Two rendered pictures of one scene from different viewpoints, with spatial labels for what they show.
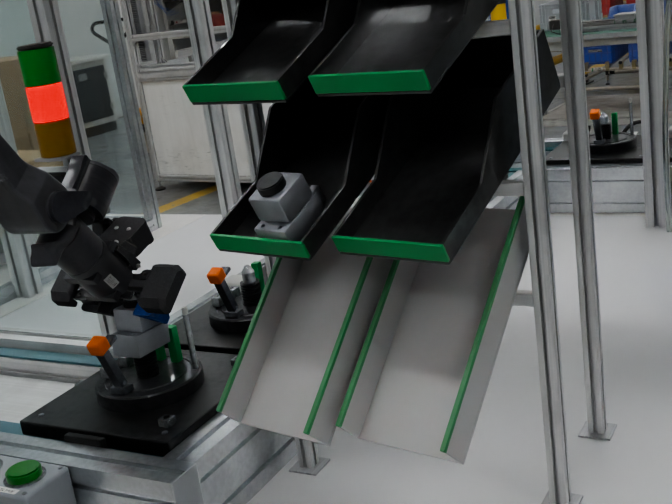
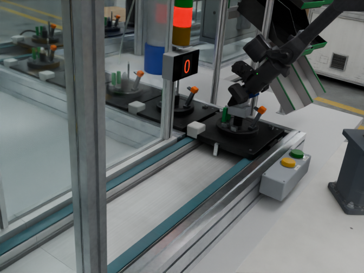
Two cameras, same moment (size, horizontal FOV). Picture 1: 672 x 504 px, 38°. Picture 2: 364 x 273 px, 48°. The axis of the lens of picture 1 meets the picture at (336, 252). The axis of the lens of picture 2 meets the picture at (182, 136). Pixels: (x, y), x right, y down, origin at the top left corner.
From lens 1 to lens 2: 1.97 m
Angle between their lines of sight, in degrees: 80
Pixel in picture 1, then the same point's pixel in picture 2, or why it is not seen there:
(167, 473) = (299, 132)
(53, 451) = (275, 151)
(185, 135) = not seen: outside the picture
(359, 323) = (292, 73)
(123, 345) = (248, 111)
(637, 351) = (202, 89)
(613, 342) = not seen: hidden behind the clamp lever
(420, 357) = not seen: hidden behind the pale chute
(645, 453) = (261, 101)
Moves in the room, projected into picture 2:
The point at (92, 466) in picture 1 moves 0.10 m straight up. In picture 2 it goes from (291, 143) to (298, 115)
